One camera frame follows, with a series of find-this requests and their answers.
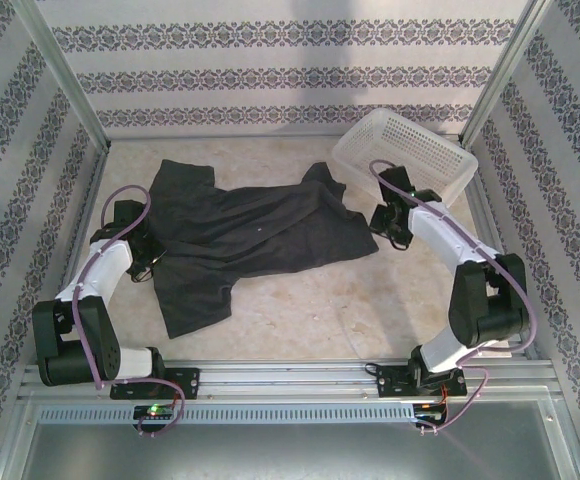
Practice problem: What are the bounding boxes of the aluminium table side rail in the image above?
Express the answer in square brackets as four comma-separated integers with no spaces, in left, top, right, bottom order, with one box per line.
[469,174,541,362]
[37,144,110,366]

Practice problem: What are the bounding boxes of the white perforated plastic basket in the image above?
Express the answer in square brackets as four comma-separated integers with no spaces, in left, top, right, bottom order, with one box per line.
[332,107,479,209]

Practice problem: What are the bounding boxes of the left control board green light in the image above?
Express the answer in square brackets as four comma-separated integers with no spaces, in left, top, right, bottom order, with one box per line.
[133,404,176,422]

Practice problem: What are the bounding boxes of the slotted grey cable duct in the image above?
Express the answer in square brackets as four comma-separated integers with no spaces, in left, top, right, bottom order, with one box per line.
[37,402,419,424]

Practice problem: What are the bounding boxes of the thin black right camera cable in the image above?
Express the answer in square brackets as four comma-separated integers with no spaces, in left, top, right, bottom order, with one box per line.
[387,230,415,251]

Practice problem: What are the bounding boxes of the grey metal sheet panel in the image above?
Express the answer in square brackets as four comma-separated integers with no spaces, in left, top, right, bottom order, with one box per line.
[18,399,580,480]

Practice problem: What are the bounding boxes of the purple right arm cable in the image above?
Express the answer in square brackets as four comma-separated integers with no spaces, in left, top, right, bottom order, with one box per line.
[368,158,540,437]

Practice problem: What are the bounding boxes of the thin black left camera cable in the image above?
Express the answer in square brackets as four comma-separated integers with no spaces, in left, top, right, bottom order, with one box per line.
[128,252,167,285]

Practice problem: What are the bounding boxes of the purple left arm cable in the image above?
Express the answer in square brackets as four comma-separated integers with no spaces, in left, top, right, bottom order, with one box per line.
[72,183,187,441]

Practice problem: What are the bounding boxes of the aluminium frame post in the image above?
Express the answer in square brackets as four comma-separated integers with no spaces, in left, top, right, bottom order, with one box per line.
[462,0,554,147]
[12,0,112,152]

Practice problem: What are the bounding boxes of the thin black camera cable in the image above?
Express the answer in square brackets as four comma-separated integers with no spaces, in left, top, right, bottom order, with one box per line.
[387,230,415,251]
[128,252,167,285]

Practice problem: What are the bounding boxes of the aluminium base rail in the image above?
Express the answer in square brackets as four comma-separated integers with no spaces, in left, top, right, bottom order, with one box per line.
[17,358,559,402]

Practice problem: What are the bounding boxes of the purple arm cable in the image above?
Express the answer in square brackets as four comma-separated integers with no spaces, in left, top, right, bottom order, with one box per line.
[368,158,540,437]
[72,183,187,441]

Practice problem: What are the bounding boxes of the right control board orange wires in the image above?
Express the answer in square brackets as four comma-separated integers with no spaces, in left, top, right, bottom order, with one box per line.
[413,399,449,424]

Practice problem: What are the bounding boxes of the dark grey t-shirt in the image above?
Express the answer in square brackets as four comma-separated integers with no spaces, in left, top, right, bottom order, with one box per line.
[144,159,381,340]

